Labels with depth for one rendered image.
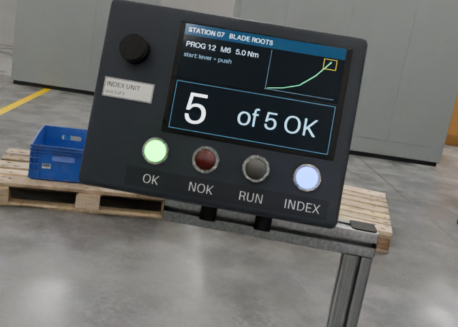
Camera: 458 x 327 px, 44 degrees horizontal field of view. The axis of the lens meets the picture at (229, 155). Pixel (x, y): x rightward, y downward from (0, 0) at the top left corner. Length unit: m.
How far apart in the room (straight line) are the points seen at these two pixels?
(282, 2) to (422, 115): 2.06
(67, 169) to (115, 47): 3.07
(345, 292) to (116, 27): 0.37
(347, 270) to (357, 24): 5.97
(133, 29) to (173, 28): 0.04
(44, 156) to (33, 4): 4.72
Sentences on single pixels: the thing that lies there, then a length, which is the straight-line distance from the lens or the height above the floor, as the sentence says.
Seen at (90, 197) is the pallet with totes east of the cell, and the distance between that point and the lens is 3.57.
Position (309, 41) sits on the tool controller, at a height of 1.24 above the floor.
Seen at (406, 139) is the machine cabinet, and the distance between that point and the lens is 6.90.
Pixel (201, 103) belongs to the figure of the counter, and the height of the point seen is 1.17.
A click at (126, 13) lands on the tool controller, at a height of 1.24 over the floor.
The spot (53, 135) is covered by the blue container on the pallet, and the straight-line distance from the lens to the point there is 4.19.
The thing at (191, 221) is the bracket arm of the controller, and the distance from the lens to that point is 0.64.
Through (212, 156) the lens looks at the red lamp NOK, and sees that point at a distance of 0.55.
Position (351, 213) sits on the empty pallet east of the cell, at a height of 0.14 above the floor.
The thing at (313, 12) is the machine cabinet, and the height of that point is 1.50.
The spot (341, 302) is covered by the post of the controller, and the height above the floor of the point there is 0.97.
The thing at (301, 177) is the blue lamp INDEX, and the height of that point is 1.12.
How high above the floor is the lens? 1.25
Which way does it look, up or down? 13 degrees down
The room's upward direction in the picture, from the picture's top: 9 degrees clockwise
